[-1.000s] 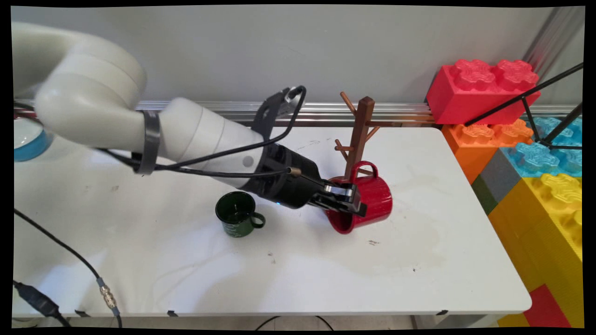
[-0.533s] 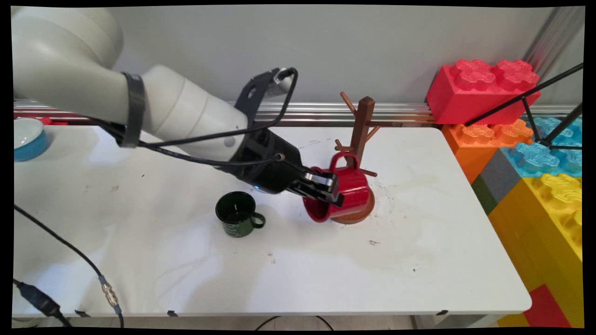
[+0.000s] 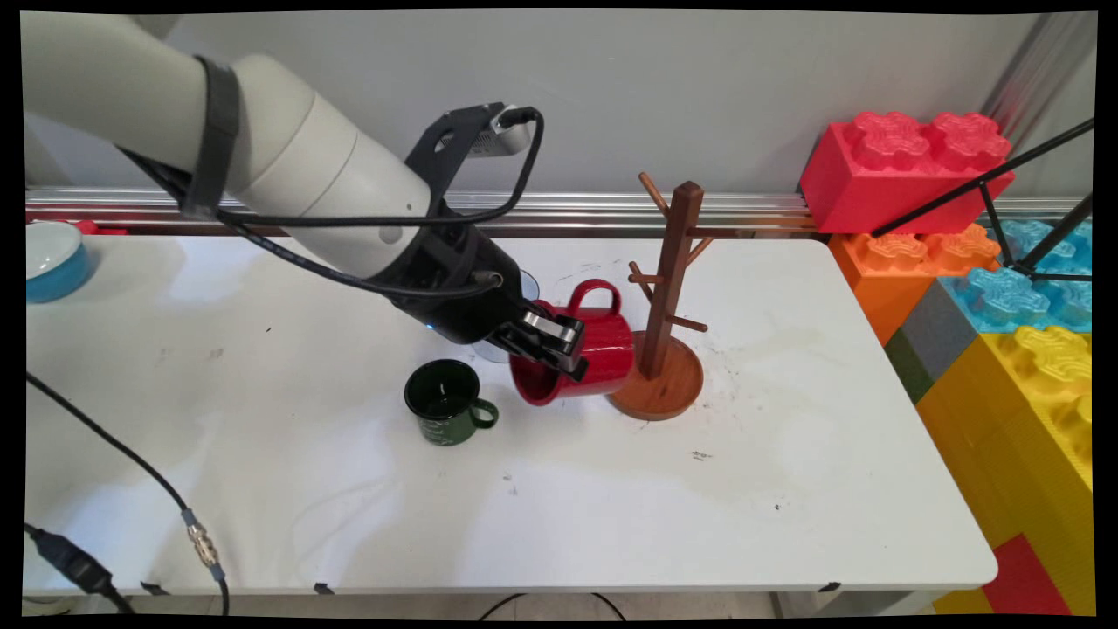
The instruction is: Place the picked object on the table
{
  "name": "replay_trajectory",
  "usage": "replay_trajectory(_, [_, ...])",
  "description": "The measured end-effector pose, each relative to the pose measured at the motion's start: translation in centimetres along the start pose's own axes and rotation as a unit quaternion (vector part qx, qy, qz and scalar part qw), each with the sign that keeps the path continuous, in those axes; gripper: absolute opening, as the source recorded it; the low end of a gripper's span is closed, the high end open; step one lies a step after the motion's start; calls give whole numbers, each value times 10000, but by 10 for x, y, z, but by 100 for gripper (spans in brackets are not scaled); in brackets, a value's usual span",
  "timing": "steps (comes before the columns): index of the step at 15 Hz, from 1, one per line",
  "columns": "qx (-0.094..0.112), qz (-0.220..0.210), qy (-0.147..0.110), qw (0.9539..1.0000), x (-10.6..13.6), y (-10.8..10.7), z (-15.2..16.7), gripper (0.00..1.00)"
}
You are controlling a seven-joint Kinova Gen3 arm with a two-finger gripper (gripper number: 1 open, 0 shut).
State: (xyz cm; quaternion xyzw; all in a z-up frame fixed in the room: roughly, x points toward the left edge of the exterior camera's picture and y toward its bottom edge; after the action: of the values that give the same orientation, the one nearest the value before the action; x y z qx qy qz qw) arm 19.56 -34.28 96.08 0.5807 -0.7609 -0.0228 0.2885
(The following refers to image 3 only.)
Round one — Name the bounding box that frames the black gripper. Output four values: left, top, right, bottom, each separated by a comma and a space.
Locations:
367, 217, 590, 384

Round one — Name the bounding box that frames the red enamel mug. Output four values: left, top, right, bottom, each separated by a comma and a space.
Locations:
509, 279, 636, 408

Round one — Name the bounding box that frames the white enamel mug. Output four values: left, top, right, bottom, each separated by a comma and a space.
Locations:
472, 269, 542, 364

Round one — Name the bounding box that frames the dark green enamel mug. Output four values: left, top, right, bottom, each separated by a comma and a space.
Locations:
404, 359, 500, 447

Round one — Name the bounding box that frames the wooden mug tree stand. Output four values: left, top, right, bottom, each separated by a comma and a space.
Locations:
607, 172, 710, 422

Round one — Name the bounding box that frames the big orange toy block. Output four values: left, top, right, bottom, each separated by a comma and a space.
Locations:
828, 225, 1002, 346

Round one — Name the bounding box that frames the dark green toy block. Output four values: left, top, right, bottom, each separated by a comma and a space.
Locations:
884, 328, 935, 404

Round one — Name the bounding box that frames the big red toy block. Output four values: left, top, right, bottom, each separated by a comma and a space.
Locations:
799, 111, 1016, 235

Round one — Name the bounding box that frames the big blue toy block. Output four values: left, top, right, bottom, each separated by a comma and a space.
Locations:
939, 218, 1093, 335

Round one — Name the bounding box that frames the black tripod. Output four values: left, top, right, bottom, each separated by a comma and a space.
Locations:
872, 118, 1095, 282

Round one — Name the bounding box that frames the big yellow toy block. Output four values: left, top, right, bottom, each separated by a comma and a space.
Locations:
915, 325, 1096, 617

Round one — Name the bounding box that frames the blue bowl white inside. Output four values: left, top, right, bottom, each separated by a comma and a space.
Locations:
26, 220, 91, 305

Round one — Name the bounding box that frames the flat red toy block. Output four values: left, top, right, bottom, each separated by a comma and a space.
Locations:
981, 533, 1073, 617

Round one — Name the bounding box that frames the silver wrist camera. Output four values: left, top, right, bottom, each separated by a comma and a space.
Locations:
467, 105, 535, 159

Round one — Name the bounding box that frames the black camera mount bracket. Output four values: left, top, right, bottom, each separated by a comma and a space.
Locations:
404, 103, 507, 212

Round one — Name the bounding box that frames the aluminium rail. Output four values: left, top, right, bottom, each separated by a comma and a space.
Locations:
26, 186, 1093, 238

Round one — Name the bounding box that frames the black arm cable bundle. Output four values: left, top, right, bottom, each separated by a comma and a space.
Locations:
118, 107, 546, 300

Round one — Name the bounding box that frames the black cable under table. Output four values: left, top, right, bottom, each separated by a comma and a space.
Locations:
479, 593, 626, 621

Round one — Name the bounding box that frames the grey velcro strap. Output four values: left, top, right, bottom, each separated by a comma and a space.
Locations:
179, 54, 242, 219

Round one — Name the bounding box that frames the black cable metal connector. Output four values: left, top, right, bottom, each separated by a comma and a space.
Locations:
26, 371, 231, 617

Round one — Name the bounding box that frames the black cable with adapter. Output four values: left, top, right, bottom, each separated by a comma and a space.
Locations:
24, 522, 137, 615

